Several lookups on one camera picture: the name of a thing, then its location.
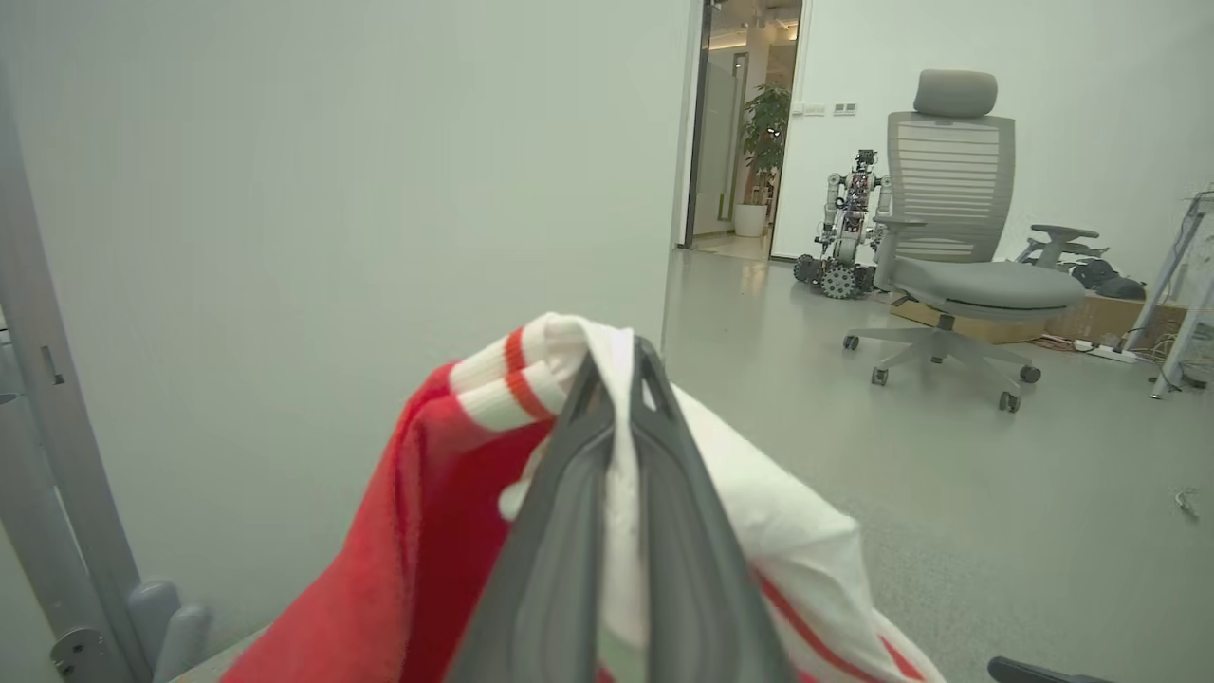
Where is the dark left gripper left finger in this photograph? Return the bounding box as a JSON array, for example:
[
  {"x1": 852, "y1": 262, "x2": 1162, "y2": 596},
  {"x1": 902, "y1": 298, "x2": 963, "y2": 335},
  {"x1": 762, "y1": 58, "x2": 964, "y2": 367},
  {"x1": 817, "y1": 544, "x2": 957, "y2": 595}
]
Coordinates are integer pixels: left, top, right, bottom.
[{"x1": 446, "y1": 353, "x2": 616, "y2": 683}]

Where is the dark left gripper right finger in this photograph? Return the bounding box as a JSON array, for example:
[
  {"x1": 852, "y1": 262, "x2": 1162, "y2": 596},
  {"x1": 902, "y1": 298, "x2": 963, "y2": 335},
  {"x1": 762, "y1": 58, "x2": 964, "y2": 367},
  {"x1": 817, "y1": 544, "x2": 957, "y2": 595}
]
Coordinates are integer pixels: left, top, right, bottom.
[{"x1": 629, "y1": 337, "x2": 796, "y2": 683}]

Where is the red and white jersey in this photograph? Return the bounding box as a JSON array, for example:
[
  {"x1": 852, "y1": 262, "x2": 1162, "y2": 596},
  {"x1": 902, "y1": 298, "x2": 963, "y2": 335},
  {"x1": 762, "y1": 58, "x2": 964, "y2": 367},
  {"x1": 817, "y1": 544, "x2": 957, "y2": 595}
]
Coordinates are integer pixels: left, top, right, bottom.
[{"x1": 220, "y1": 313, "x2": 947, "y2": 683}]

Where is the black rounded bar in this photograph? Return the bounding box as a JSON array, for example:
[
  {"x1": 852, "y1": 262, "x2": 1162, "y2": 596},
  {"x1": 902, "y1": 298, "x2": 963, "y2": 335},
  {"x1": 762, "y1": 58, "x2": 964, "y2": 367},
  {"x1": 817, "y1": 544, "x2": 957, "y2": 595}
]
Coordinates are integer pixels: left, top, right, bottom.
[{"x1": 986, "y1": 655, "x2": 1115, "y2": 683}]

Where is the small wheeled robot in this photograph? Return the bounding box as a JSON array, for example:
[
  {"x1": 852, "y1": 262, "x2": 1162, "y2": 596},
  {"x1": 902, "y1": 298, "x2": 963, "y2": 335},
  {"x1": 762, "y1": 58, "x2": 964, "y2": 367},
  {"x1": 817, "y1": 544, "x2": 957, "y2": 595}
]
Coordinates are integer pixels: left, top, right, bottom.
[{"x1": 793, "y1": 149, "x2": 892, "y2": 301}]

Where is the glass door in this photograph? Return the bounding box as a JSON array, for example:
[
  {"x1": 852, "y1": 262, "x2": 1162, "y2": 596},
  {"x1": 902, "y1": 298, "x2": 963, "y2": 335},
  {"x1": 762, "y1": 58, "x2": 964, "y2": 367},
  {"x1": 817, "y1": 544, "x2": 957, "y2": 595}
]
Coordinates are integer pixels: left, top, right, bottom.
[{"x1": 697, "y1": 52, "x2": 750, "y2": 238}]

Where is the green potted plant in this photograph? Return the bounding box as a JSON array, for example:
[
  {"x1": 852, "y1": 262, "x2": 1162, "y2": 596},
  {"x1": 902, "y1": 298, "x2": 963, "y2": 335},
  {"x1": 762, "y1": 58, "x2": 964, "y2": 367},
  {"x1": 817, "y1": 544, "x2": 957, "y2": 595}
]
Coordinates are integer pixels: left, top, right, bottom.
[{"x1": 738, "y1": 83, "x2": 792, "y2": 208}]

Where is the grey mesh office chair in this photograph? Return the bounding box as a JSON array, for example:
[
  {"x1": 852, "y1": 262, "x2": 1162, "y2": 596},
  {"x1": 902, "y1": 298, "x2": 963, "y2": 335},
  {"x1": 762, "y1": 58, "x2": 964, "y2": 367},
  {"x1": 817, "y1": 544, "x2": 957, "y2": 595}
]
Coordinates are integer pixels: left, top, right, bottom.
[{"x1": 842, "y1": 69, "x2": 1101, "y2": 414}]

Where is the grey screw plate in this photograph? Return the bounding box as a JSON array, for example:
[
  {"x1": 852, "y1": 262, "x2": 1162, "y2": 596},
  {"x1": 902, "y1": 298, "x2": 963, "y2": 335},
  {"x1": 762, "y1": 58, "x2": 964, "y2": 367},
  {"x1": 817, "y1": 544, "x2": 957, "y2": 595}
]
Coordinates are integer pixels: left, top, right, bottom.
[{"x1": 49, "y1": 626, "x2": 111, "y2": 683}]

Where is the flat cardboard box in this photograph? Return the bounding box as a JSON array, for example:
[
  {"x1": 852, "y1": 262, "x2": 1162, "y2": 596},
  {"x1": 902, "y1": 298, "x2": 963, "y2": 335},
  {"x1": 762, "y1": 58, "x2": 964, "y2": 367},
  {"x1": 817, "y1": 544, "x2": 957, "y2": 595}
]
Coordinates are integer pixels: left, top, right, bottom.
[{"x1": 890, "y1": 289, "x2": 1191, "y2": 344}]

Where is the black bag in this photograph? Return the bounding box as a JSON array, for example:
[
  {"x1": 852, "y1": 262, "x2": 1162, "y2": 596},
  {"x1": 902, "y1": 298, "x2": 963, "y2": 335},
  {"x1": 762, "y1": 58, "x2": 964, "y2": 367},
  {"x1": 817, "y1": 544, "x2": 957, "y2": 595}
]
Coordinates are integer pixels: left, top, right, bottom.
[{"x1": 1072, "y1": 258, "x2": 1149, "y2": 301}]

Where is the grey rounded post bracket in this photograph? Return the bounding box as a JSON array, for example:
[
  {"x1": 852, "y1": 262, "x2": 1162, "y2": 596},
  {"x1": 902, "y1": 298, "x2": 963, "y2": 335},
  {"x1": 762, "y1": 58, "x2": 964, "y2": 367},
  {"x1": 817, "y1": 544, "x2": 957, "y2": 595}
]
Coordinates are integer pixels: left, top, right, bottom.
[{"x1": 126, "y1": 581, "x2": 212, "y2": 683}]

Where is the grey metal partition post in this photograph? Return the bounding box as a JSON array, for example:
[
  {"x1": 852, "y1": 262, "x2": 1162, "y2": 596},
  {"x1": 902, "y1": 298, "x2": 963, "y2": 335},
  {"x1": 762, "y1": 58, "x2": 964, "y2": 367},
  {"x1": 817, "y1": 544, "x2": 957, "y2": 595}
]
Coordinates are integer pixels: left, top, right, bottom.
[{"x1": 0, "y1": 66, "x2": 153, "y2": 683}]

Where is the grey desk frame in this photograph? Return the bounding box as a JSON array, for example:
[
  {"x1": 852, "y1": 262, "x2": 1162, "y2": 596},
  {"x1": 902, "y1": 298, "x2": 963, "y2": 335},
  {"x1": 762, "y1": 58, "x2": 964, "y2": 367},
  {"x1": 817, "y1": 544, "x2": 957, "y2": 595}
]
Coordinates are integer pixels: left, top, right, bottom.
[{"x1": 1124, "y1": 185, "x2": 1214, "y2": 399}]

